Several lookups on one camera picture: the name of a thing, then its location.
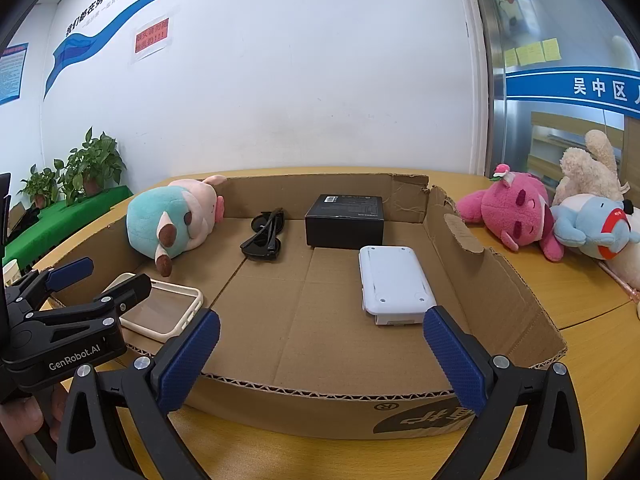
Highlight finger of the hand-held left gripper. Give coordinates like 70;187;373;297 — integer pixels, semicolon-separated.
5;257;95;307
22;274;152;328

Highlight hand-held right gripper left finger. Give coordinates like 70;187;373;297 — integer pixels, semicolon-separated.
55;308;222;480

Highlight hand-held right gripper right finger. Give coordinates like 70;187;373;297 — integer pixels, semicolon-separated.
422;305;588;480

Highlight cream phone case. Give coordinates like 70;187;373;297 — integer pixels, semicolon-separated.
102;272;204;343

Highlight white device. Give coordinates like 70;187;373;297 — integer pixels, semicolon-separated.
358;246;437;327

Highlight brown cardboard box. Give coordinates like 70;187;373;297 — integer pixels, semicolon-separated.
32;172;568;441

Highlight black sunglasses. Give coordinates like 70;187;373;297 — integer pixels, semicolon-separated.
240;207;287;261

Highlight black product box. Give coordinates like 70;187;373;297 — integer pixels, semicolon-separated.
305;193;386;250

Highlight person's left hand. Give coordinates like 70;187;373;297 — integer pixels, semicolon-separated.
0;385;68;456

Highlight green cloth covered table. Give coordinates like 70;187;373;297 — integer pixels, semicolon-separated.
0;185;135;266

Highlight teal and pink plush toy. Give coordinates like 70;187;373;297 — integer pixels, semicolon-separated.
126;175;228;277

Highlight small potted green plant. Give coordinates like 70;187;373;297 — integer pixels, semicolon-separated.
17;164;61;210

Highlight large potted green plant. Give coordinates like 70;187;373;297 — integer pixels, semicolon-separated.
60;127;127;206

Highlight light blue plush toy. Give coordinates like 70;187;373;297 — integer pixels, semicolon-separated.
550;194;640;261

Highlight blue door banner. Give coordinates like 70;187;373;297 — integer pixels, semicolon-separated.
505;65;640;121

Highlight glass door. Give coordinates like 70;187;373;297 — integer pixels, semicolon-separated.
467;0;640;191

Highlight cartoon door sticker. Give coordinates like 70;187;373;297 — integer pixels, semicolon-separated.
487;0;538;36

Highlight blue framed wall poster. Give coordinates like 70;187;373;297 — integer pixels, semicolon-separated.
0;42;30;106

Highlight blue wave wall decal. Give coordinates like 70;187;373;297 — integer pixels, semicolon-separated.
44;0;381;101

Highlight red paper wall sign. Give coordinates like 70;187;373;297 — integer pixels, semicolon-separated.
129;12;173;63

